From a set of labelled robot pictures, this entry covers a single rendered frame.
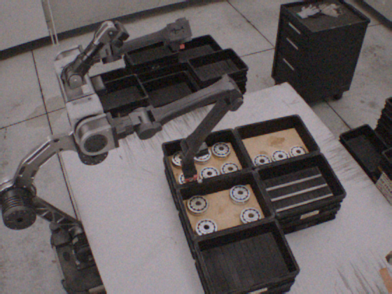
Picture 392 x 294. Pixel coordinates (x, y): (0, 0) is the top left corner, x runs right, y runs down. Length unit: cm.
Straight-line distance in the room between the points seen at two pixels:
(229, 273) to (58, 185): 183
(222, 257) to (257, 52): 288
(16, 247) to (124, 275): 127
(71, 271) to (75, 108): 133
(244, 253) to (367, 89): 274
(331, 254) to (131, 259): 100
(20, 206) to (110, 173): 61
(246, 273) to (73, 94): 107
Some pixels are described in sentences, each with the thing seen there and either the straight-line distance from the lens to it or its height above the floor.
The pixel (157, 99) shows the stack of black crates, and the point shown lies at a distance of 333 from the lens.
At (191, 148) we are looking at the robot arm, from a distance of 194.
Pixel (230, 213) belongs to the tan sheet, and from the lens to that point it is 212.
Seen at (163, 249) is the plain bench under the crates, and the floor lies 70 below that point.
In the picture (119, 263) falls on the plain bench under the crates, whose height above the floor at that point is 70.
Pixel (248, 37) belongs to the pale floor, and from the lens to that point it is 472.
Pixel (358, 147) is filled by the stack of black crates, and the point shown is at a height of 27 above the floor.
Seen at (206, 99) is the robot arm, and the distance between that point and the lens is 166.
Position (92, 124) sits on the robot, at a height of 150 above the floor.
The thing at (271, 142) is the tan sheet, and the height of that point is 83.
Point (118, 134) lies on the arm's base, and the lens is 160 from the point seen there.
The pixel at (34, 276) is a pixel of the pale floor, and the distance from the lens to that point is 305.
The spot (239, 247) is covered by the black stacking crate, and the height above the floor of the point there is 83.
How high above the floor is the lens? 261
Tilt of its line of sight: 48 degrees down
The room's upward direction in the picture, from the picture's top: straight up
